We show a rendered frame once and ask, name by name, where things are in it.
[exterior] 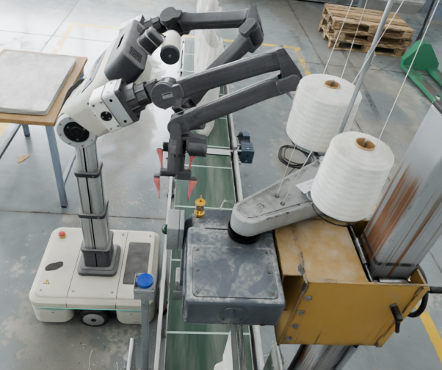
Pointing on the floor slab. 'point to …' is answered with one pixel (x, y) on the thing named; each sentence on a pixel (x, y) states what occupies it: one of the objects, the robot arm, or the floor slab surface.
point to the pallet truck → (428, 62)
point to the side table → (29, 130)
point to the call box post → (145, 332)
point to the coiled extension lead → (292, 161)
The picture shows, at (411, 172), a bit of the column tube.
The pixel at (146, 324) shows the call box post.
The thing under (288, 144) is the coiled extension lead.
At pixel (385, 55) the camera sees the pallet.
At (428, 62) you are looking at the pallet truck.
